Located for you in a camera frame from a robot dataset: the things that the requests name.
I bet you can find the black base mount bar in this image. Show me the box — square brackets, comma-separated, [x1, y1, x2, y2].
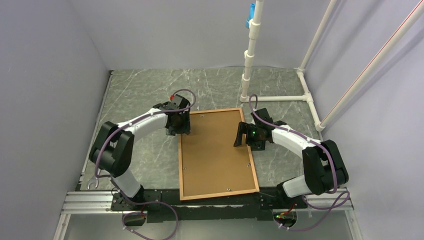
[110, 187, 307, 223]

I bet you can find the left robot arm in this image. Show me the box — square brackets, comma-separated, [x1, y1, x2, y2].
[87, 93, 193, 210]

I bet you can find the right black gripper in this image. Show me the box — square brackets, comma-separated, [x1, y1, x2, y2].
[233, 121, 265, 151]

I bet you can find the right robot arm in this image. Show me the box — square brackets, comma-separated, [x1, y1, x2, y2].
[233, 108, 349, 208]

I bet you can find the blue clip on pipe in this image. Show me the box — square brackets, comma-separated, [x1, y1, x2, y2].
[245, 3, 256, 29]

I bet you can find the white pvc pipe stand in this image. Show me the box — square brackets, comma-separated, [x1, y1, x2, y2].
[239, 0, 424, 132]

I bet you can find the wooden picture frame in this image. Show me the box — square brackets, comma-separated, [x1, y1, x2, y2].
[178, 107, 261, 202]

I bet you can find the aluminium rail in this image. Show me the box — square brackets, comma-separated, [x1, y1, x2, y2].
[52, 187, 365, 240]

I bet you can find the silver wrench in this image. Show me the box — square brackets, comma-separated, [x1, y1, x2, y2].
[87, 175, 99, 191]

